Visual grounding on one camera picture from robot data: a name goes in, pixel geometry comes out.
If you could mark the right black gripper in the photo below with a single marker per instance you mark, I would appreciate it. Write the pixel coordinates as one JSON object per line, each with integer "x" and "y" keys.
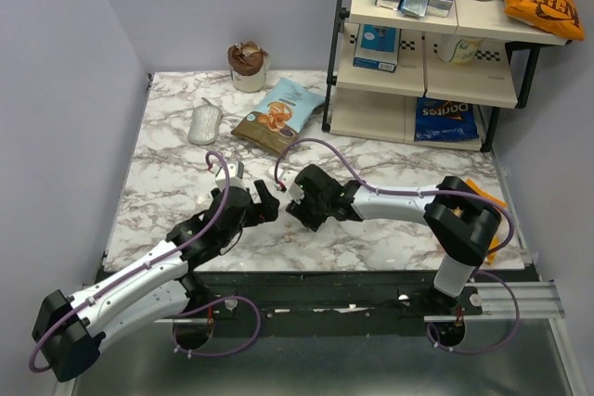
{"x": 301, "y": 211}

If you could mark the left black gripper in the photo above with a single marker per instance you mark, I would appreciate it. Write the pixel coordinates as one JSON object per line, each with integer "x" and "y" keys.
{"x": 269, "y": 205}

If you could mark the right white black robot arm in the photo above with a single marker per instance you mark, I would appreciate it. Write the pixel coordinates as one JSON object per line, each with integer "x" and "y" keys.
{"x": 463, "y": 222}

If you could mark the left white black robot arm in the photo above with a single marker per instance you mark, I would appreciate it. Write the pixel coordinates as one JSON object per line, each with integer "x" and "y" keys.
{"x": 72, "y": 331}

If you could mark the light blue chip bag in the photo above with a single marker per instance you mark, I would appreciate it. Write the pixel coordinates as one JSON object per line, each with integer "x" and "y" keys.
{"x": 279, "y": 118}

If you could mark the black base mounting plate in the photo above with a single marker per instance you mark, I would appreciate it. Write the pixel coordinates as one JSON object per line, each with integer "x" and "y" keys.
{"x": 275, "y": 304}

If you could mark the silver glitter pouch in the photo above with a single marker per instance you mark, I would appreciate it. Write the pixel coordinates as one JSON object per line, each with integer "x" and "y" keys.
{"x": 205, "y": 122}

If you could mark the brown white paper cup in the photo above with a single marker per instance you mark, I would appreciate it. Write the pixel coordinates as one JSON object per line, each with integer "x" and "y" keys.
{"x": 248, "y": 64}

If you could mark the blue Doritos chip bag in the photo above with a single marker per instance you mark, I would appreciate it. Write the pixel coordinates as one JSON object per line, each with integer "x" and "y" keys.
{"x": 444, "y": 121}

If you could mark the orange snack bag on table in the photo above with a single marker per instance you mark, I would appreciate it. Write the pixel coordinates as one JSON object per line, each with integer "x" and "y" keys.
{"x": 490, "y": 258}

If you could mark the blue box on shelf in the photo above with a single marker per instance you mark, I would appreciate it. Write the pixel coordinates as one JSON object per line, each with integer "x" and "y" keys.
{"x": 377, "y": 48}

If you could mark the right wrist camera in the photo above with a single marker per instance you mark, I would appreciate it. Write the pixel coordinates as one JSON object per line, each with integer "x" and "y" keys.
{"x": 295, "y": 191}

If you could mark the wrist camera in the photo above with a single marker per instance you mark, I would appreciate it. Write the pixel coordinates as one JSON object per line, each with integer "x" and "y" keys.
{"x": 295, "y": 191}
{"x": 234, "y": 175}

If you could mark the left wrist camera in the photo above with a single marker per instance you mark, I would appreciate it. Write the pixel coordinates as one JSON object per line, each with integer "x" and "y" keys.
{"x": 234, "y": 175}

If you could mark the black frame beige shelf rack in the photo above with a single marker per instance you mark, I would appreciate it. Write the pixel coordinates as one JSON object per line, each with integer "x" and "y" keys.
{"x": 381, "y": 105}

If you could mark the aluminium rail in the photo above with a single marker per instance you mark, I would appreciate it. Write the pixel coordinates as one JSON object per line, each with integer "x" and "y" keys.
{"x": 486, "y": 302}

